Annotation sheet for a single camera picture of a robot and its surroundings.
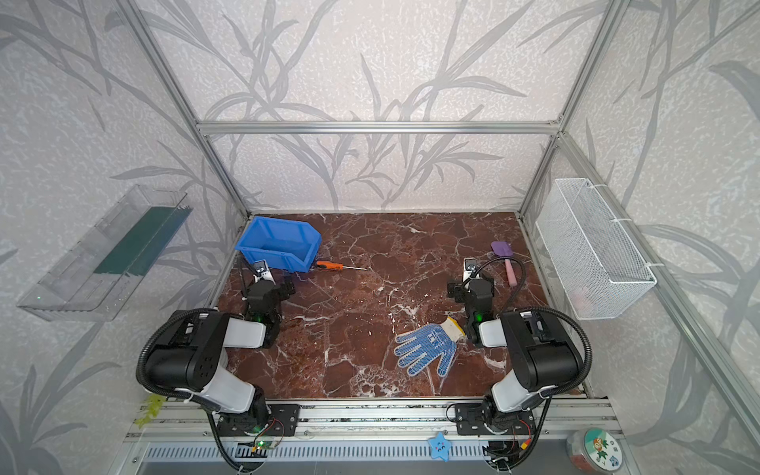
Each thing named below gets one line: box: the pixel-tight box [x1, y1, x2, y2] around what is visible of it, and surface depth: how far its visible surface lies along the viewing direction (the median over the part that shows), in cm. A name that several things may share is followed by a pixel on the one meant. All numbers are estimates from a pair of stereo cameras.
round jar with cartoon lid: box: [566, 427, 624, 475], surface depth 64 cm
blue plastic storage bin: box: [234, 215, 322, 274], surface depth 107 cm
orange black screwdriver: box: [315, 260, 368, 272], surface depth 104 cm
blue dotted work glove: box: [393, 316, 467, 378], surface depth 88 cm
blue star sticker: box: [428, 431, 453, 463], surface depth 71 cm
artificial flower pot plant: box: [134, 393, 167, 430], surface depth 69 cm
